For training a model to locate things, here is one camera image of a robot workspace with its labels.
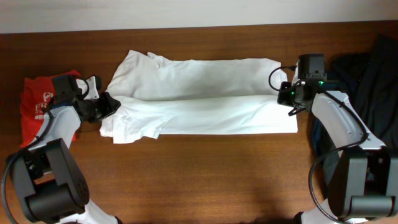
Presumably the white t-shirt with robot print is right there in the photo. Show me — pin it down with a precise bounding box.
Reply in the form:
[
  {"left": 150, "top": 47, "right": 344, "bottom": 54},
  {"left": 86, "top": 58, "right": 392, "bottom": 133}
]
[{"left": 99, "top": 50, "right": 298, "bottom": 144}]

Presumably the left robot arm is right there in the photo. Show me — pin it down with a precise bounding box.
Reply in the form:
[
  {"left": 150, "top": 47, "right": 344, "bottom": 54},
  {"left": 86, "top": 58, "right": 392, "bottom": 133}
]
[{"left": 1, "top": 75, "right": 121, "bottom": 224}]

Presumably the white back wall panel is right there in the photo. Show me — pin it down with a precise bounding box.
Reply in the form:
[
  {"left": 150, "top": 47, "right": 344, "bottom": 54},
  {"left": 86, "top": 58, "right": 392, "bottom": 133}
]
[{"left": 1, "top": 0, "right": 397, "bottom": 34}]

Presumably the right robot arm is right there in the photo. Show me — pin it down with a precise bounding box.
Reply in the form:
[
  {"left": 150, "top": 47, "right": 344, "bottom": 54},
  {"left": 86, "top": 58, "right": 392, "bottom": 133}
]
[{"left": 277, "top": 54, "right": 397, "bottom": 224}]

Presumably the red folded printed t-shirt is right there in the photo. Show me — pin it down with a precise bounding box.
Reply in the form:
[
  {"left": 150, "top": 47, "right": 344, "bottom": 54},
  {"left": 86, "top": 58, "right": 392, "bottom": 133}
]
[{"left": 20, "top": 70, "right": 80, "bottom": 148}]

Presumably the dark navy clothes pile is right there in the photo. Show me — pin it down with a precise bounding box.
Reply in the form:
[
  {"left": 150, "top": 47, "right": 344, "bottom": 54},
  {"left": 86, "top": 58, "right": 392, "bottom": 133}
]
[{"left": 329, "top": 35, "right": 397, "bottom": 150}]

